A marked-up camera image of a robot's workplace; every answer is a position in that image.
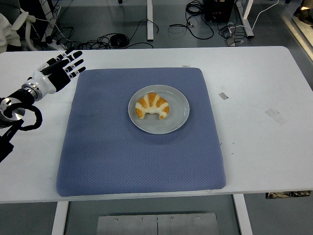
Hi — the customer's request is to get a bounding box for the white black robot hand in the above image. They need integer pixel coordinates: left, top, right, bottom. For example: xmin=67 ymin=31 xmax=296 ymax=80
xmin=26 ymin=48 xmax=87 ymax=95

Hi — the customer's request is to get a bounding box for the orange white croissant bread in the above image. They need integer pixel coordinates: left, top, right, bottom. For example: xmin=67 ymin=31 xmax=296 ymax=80
xmin=134 ymin=92 xmax=170 ymax=120

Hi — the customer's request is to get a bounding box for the white power strip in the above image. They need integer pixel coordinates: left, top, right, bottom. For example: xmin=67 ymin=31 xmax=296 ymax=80
xmin=45 ymin=36 xmax=67 ymax=51

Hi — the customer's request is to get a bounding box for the white fabric bundle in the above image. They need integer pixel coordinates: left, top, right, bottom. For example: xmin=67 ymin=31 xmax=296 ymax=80
xmin=0 ymin=8 xmax=37 ymax=52

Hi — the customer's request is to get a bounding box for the black round disc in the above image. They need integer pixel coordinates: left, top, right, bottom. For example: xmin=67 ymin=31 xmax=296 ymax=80
xmin=109 ymin=34 xmax=130 ymax=47

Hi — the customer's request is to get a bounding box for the blue quilted mat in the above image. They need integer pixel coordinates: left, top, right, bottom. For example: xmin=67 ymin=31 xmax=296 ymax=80
xmin=55 ymin=67 xmax=226 ymax=198

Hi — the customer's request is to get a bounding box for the grey round plate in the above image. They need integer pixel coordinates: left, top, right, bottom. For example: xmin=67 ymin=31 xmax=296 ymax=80
xmin=127 ymin=84 xmax=190 ymax=135

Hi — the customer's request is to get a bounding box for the white table leg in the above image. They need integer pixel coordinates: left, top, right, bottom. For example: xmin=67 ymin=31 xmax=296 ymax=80
xmin=50 ymin=201 xmax=69 ymax=235
xmin=232 ymin=194 xmax=254 ymax=235

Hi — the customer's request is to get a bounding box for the black equipment box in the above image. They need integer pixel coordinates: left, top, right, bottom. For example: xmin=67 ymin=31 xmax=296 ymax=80
xmin=204 ymin=0 xmax=232 ymax=23

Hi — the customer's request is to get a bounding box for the grey power adapter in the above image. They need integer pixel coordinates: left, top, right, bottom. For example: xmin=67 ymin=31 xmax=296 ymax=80
xmin=219 ymin=26 xmax=234 ymax=39

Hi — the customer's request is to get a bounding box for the white desk leg with foot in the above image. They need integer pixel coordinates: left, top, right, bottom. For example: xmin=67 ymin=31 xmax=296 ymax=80
xmin=234 ymin=0 xmax=255 ymax=38

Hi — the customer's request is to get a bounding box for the person's foot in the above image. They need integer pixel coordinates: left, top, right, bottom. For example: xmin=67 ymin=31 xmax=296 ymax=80
xmin=293 ymin=5 xmax=313 ymax=26

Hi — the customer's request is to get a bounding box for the dark mottled panel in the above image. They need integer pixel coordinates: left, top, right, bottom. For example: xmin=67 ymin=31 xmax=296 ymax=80
xmin=266 ymin=190 xmax=312 ymax=199

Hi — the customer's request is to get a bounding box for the black cable tangle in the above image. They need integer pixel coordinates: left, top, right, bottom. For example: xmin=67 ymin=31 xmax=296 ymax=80
xmin=56 ymin=25 xmax=155 ymax=51

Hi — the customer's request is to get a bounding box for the black looped cable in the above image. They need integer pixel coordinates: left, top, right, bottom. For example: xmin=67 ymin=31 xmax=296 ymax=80
xmin=127 ymin=19 xmax=160 ymax=47

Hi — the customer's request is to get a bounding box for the white desk leg post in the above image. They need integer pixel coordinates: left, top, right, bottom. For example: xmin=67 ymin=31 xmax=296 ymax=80
xmin=146 ymin=0 xmax=155 ymax=41

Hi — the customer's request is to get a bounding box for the black coiled cable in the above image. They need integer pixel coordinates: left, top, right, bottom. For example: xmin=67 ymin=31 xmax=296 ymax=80
xmin=168 ymin=0 xmax=215 ymax=40

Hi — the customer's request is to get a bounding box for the white cable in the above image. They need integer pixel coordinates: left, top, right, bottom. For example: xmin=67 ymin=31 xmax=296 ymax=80
xmin=227 ymin=0 xmax=279 ymax=30

